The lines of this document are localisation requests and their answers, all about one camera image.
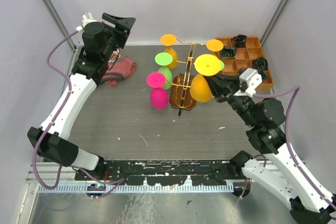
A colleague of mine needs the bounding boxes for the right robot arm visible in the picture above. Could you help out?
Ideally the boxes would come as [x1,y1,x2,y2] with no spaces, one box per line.
[205,68,335,223]

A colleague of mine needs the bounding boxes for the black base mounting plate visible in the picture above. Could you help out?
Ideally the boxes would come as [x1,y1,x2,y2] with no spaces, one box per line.
[75,159,246,186]

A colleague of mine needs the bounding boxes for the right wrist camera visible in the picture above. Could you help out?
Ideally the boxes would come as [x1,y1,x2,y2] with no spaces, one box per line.
[234,68,262,98]

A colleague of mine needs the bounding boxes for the pink wine glass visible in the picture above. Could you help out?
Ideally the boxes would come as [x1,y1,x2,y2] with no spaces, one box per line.
[146,72,169,110]

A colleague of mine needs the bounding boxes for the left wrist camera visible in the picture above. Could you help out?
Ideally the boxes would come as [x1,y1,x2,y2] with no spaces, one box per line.
[76,13,96,32]

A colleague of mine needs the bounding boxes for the orange wine glass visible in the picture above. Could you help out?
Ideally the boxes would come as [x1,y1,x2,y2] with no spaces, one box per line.
[160,34,178,70]
[206,39,224,55]
[190,54,222,103]

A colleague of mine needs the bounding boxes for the rolled green patterned tie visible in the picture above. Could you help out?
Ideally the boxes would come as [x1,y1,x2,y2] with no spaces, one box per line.
[219,46,237,59]

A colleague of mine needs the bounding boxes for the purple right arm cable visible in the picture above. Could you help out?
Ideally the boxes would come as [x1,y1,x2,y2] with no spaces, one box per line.
[236,85,336,209]

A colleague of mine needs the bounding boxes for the rolled dark tie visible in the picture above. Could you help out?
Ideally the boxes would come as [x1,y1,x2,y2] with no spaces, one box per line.
[233,35,247,48]
[252,57,268,73]

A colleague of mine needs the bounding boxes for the slotted cable duct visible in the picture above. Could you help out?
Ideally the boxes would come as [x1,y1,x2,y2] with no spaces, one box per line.
[37,182,234,194]

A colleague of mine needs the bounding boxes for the green wine glass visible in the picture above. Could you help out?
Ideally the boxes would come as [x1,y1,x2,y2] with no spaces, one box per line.
[219,60,225,71]
[154,52,173,90]

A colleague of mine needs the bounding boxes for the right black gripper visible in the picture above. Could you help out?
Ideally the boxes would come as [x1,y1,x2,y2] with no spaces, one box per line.
[202,69,257,126]

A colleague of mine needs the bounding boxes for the rolled dark tie top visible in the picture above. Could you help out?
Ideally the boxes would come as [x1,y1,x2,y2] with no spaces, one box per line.
[233,35,247,48]

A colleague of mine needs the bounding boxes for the red folded t-shirt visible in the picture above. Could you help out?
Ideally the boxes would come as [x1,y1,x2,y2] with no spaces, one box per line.
[100,51,137,86]

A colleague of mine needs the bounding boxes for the gold wire wine glass rack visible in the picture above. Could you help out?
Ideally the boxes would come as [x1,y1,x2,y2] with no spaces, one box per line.
[169,38,205,116]

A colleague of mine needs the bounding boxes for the rolled dark tie right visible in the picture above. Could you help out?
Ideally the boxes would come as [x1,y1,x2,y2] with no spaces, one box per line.
[252,57,268,73]

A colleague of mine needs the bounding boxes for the aluminium rail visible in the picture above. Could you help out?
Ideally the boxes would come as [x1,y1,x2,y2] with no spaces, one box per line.
[26,161,285,184]

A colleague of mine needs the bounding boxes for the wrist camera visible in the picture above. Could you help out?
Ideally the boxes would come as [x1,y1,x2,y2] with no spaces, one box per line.
[234,68,262,98]
[76,13,96,32]

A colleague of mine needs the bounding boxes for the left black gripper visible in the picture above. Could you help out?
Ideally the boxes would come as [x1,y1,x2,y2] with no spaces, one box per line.
[103,13,137,61]

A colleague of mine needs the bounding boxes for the wooden compartment tray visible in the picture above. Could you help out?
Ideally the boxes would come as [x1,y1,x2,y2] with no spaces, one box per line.
[215,37,274,91]

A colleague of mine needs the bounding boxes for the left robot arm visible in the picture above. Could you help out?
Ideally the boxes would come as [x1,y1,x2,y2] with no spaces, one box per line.
[27,13,136,180]

